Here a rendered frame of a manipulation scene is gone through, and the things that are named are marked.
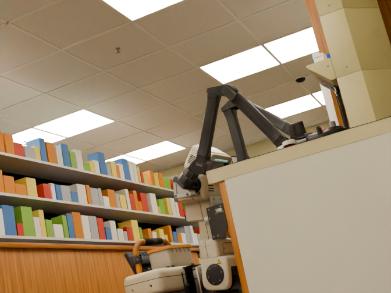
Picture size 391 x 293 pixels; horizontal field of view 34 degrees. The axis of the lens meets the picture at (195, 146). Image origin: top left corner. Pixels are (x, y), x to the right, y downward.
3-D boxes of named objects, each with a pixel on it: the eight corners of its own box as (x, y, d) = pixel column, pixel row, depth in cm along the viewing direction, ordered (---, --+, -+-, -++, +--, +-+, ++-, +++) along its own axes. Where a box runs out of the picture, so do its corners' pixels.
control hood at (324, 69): (349, 95, 304) (344, 76, 307) (336, 78, 275) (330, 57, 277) (326, 102, 308) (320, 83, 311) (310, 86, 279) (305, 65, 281)
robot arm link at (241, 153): (226, 105, 356) (216, 102, 348) (246, 96, 349) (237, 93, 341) (246, 180, 345) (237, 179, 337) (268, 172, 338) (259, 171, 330)
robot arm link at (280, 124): (238, 106, 352) (228, 103, 343) (243, 96, 351) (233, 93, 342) (301, 140, 329) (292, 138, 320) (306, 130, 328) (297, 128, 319)
